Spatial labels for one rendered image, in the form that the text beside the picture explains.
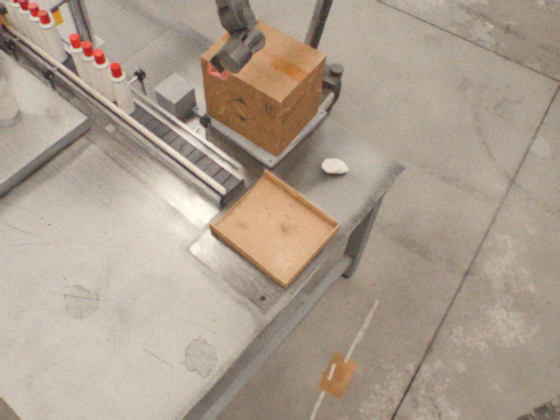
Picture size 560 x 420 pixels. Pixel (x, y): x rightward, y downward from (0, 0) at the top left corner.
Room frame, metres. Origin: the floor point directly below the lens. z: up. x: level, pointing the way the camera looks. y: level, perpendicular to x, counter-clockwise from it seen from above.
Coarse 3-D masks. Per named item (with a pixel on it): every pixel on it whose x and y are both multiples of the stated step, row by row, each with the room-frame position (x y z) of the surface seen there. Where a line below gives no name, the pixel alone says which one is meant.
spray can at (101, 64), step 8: (96, 56) 1.25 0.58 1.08; (104, 56) 1.27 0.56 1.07; (96, 64) 1.25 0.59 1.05; (104, 64) 1.26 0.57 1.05; (96, 72) 1.25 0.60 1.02; (104, 72) 1.25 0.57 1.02; (104, 80) 1.24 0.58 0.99; (104, 88) 1.24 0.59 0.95; (112, 88) 1.25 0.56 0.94; (104, 96) 1.25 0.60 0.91; (112, 96) 1.25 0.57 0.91
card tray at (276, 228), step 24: (264, 192) 0.96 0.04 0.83; (288, 192) 0.96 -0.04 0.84; (240, 216) 0.86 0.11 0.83; (264, 216) 0.87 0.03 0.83; (288, 216) 0.87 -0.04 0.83; (312, 216) 0.88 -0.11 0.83; (240, 240) 0.78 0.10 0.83; (264, 240) 0.79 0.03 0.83; (288, 240) 0.79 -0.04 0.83; (312, 240) 0.80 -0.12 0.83; (264, 264) 0.71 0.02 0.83; (288, 264) 0.71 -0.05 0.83
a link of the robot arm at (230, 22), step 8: (216, 0) 1.16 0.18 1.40; (224, 0) 1.14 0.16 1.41; (232, 0) 1.14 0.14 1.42; (240, 0) 1.15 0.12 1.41; (248, 0) 1.16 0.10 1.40; (224, 8) 1.16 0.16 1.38; (232, 8) 1.12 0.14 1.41; (240, 8) 1.13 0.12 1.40; (224, 16) 1.13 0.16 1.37; (232, 16) 1.12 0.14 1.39; (224, 24) 1.12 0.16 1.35; (232, 24) 1.11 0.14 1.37; (240, 24) 1.10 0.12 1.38
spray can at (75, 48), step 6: (72, 36) 1.33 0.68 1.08; (78, 36) 1.33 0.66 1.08; (72, 42) 1.32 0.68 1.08; (78, 42) 1.32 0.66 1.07; (72, 48) 1.32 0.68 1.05; (78, 48) 1.32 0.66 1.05; (72, 54) 1.31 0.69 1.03; (78, 54) 1.31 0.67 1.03; (78, 60) 1.31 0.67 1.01; (78, 66) 1.31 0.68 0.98; (78, 72) 1.31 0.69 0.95; (84, 72) 1.31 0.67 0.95; (84, 78) 1.31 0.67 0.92; (90, 84) 1.31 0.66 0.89
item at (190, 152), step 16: (64, 64) 1.41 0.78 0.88; (112, 112) 1.20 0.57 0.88; (144, 112) 1.21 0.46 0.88; (160, 128) 1.15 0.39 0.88; (176, 144) 1.09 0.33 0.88; (192, 144) 1.09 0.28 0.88; (176, 160) 1.02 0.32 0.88; (192, 160) 1.03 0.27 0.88; (208, 160) 1.03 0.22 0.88; (208, 176) 0.97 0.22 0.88; (224, 176) 0.98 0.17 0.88
